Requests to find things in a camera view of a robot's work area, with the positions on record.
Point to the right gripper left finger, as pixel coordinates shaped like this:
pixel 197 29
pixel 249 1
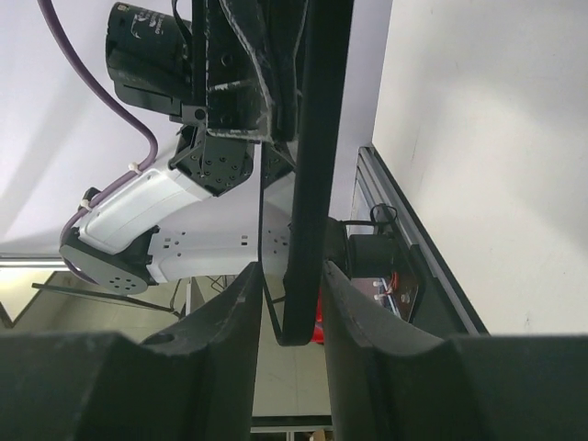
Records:
pixel 194 380

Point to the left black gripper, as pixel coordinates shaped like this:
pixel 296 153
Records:
pixel 234 67

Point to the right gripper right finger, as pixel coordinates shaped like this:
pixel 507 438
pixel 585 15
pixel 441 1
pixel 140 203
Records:
pixel 389 380

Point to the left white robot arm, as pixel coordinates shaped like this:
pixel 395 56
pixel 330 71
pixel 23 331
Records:
pixel 177 214

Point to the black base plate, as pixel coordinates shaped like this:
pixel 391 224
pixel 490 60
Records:
pixel 394 261

